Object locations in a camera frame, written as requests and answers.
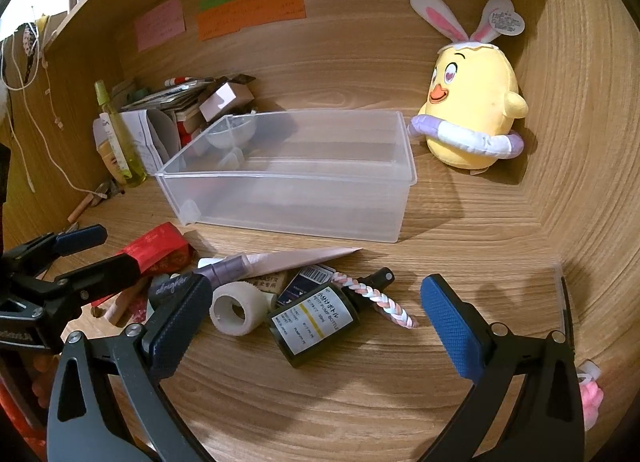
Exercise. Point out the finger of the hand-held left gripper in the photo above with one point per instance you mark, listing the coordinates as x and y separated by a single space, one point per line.
80 237
100 274

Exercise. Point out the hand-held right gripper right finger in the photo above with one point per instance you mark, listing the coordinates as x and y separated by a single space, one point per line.
450 329

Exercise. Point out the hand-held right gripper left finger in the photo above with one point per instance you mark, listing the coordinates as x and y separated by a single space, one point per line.
180 324

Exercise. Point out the red cardboard box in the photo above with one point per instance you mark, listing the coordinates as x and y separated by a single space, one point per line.
155 244

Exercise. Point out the white tape roll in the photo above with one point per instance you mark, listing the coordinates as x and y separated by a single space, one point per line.
245 298

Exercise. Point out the small dark blue packet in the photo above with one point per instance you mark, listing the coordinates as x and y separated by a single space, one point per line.
300 287

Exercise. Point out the white spatula stick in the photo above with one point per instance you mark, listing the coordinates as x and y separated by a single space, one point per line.
290 259

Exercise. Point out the dark green pump bottle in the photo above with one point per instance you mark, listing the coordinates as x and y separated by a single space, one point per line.
315 322

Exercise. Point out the clear plastic storage box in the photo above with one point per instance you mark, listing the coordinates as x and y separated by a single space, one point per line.
300 192

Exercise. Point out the person's left hand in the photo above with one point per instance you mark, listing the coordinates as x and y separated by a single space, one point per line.
39 382

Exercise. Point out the beige cream tube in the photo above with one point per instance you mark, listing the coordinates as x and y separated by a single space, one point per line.
106 152

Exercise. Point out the small wooden stamp block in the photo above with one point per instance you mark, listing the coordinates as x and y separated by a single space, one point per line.
270 284

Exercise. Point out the yellow-green spray bottle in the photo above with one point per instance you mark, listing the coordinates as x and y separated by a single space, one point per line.
122 142

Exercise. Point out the white folded papers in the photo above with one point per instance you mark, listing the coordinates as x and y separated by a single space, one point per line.
145 137

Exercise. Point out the small green box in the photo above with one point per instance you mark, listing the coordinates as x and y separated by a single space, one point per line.
137 94

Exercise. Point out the pink soft item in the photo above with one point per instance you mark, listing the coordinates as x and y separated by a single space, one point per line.
592 399

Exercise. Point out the stack of books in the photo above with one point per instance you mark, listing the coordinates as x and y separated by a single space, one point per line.
165 100

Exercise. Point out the red and white marker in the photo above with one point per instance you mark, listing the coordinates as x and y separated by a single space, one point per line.
180 80

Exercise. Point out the small white cardboard box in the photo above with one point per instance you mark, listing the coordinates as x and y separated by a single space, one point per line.
220 100

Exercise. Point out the pink paper note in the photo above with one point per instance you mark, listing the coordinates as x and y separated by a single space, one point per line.
160 25

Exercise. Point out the yellow chick plush toy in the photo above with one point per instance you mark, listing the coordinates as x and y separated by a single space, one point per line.
470 92

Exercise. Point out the orange paper note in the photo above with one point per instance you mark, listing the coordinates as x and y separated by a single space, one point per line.
250 17

